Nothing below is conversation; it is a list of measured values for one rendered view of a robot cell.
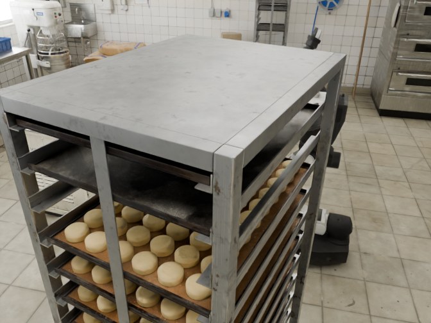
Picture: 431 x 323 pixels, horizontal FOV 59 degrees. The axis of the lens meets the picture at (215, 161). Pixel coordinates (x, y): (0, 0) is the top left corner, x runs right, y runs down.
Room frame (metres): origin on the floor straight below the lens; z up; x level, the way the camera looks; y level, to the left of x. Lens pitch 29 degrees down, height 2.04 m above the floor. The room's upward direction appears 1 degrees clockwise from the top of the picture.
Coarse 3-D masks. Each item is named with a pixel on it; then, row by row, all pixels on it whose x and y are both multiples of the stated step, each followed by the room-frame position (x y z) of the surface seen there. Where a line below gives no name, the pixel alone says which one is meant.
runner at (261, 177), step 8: (320, 112) 0.94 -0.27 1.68; (312, 120) 0.88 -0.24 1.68; (304, 128) 0.81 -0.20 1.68; (296, 136) 0.76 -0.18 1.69; (288, 144) 0.71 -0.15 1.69; (280, 152) 0.67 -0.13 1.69; (288, 152) 0.72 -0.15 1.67; (272, 160) 0.64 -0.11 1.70; (280, 160) 0.68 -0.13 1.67; (264, 168) 0.61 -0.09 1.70; (272, 168) 0.64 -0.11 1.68; (264, 176) 0.60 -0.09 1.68; (256, 184) 0.57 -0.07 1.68; (248, 192) 0.54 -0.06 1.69; (248, 200) 0.54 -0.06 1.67; (200, 240) 0.44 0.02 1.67; (208, 240) 0.44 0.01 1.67
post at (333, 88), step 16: (336, 80) 0.96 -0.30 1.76; (336, 96) 0.95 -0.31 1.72; (320, 144) 0.96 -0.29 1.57; (320, 160) 0.96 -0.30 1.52; (320, 176) 0.95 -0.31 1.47; (320, 192) 0.95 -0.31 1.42; (304, 240) 0.96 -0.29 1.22; (304, 256) 0.96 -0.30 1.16; (304, 272) 0.95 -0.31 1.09; (304, 288) 0.97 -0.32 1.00
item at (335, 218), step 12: (336, 216) 2.25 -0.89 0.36; (336, 228) 2.19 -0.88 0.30; (348, 228) 2.18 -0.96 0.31; (324, 240) 2.20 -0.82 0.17; (336, 240) 2.18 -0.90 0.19; (348, 240) 2.18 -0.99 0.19; (312, 252) 2.08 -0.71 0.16; (324, 252) 2.08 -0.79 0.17; (336, 252) 2.08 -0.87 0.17; (348, 252) 2.09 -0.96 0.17; (312, 264) 2.08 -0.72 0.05; (324, 264) 2.08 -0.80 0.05
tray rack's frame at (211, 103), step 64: (128, 64) 0.84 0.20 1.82; (192, 64) 0.85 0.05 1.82; (256, 64) 0.86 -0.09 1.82; (320, 64) 0.87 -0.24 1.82; (0, 128) 0.64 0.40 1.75; (64, 128) 0.56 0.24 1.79; (128, 128) 0.50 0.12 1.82; (192, 128) 0.50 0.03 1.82; (256, 128) 0.51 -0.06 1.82; (128, 320) 0.53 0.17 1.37
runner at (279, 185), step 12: (312, 144) 0.91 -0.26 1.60; (300, 156) 0.82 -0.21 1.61; (288, 168) 0.81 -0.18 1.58; (276, 180) 0.75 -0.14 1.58; (288, 180) 0.74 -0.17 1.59; (276, 192) 0.68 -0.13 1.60; (264, 204) 0.62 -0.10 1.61; (252, 216) 0.62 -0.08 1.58; (240, 228) 0.58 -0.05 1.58; (252, 228) 0.57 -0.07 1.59; (240, 240) 0.52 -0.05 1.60; (204, 276) 0.45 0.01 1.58
